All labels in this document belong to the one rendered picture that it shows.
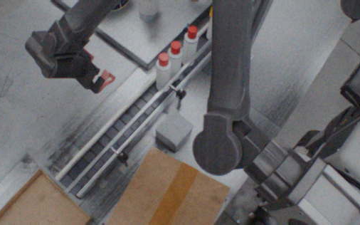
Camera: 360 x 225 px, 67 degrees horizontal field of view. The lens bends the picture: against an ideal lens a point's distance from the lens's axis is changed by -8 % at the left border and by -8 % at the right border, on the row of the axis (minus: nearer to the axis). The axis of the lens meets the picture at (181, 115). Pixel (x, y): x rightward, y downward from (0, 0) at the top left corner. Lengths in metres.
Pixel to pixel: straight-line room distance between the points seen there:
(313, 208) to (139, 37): 1.02
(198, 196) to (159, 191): 0.10
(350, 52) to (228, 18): 2.48
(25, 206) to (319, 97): 2.08
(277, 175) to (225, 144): 0.09
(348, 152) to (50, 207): 0.95
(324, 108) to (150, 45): 1.56
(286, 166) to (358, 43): 2.61
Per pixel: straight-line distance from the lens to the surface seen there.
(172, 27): 1.31
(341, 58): 2.78
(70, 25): 0.63
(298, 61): 1.42
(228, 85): 0.44
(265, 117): 1.22
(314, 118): 2.34
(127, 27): 1.31
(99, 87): 0.77
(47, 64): 0.71
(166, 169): 0.79
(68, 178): 1.07
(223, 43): 0.44
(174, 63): 1.05
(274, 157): 0.45
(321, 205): 0.45
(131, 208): 0.78
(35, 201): 1.15
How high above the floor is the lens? 1.89
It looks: 67 degrees down
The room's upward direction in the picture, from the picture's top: 10 degrees clockwise
